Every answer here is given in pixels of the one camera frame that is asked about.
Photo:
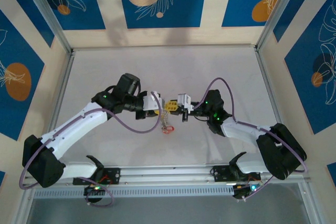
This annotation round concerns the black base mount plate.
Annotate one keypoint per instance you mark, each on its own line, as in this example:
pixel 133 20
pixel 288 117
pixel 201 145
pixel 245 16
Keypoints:
pixel 220 174
pixel 114 175

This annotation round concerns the red key tag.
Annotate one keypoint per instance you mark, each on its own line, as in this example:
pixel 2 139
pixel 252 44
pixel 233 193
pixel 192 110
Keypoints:
pixel 170 128
pixel 165 130

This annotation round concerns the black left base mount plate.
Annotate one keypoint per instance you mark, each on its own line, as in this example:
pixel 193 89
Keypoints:
pixel 114 175

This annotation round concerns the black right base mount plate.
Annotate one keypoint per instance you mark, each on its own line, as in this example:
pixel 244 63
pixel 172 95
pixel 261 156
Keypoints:
pixel 220 174

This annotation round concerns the aluminium frame post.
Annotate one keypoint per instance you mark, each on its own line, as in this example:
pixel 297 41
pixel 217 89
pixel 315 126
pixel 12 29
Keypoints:
pixel 47 11
pixel 277 11

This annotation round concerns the controller board green light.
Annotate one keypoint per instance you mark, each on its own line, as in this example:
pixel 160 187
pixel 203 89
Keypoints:
pixel 248 189
pixel 95 189

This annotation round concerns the aluminium front rail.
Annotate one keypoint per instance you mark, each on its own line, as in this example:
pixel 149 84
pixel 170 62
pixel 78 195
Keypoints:
pixel 168 172

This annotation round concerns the aluminium back rail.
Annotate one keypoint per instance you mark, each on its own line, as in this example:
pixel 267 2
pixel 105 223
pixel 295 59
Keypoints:
pixel 162 47

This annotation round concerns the silver key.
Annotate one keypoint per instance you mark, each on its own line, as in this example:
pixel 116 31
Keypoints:
pixel 165 121

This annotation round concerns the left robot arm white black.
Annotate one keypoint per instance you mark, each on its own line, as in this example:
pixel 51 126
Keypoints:
pixel 76 124

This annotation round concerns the aluminium side rail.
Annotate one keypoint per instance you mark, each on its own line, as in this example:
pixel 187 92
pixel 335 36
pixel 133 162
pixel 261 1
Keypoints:
pixel 270 90
pixel 60 103

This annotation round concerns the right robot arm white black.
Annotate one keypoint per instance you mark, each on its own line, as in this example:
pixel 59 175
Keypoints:
pixel 241 129

